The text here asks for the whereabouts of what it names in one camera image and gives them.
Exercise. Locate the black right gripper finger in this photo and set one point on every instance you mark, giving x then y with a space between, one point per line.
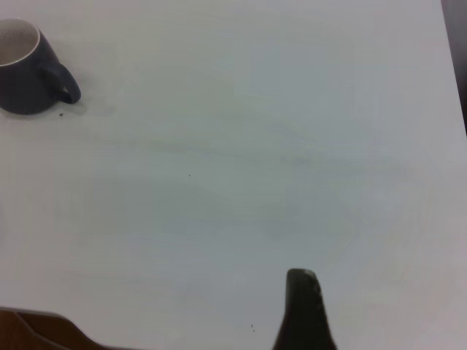
303 317

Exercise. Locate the dark grey ceramic mug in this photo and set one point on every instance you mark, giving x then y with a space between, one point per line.
22 85

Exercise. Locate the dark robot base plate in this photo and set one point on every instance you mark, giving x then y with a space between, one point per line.
36 331

